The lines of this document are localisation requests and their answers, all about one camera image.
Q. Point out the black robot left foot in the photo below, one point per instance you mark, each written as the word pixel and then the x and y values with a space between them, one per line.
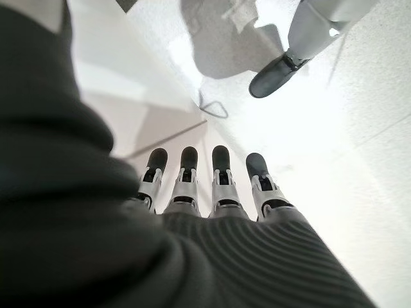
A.
pixel 273 77

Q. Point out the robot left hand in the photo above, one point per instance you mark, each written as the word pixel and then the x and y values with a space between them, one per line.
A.
pixel 160 256

